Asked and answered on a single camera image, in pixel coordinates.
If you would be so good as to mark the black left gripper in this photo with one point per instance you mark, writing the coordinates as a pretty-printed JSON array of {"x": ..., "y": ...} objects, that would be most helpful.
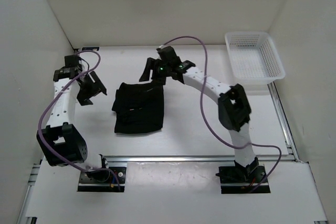
[{"x": 97, "y": 86}]

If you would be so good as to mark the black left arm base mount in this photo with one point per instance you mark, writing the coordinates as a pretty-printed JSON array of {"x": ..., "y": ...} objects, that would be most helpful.
[{"x": 104, "y": 181}]

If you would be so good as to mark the black shorts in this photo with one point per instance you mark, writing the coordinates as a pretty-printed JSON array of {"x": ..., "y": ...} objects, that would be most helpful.
[{"x": 139, "y": 108}]

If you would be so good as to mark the white perforated plastic basket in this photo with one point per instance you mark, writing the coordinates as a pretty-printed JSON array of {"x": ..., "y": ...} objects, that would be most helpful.
[{"x": 254, "y": 58}]

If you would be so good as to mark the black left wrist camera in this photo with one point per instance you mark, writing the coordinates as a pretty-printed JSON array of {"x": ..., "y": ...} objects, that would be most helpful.
[{"x": 72, "y": 61}]

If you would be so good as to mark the aluminium rail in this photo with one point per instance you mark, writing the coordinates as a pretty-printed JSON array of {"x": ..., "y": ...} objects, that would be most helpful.
[
  {"x": 295, "y": 198},
  {"x": 212, "y": 158},
  {"x": 58, "y": 115}
]

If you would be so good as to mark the aluminium right side rail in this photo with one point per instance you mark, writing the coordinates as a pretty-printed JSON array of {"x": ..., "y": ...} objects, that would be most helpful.
[{"x": 295, "y": 198}]

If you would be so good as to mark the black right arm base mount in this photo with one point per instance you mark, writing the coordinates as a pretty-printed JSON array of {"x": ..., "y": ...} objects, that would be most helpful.
[{"x": 232, "y": 181}]

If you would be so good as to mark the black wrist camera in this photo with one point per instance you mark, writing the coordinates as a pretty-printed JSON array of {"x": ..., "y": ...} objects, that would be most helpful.
[
  {"x": 168, "y": 55},
  {"x": 72, "y": 61}
]

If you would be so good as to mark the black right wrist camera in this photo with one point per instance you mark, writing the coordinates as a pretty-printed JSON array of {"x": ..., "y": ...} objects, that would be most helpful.
[{"x": 168, "y": 55}]

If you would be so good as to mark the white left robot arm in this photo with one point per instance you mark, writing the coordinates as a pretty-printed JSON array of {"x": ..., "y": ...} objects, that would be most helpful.
[{"x": 59, "y": 140}]

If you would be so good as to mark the aluminium front rail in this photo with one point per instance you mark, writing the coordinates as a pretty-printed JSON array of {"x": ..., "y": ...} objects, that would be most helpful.
[{"x": 212, "y": 158}]

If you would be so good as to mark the aluminium left side rail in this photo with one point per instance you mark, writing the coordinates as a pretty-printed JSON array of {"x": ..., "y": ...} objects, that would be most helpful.
[{"x": 58, "y": 115}]

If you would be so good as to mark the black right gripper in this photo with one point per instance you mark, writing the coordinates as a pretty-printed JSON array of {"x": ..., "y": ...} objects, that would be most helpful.
[{"x": 153, "y": 63}]

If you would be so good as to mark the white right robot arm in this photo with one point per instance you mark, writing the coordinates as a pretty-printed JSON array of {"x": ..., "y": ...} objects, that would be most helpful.
[{"x": 233, "y": 106}]

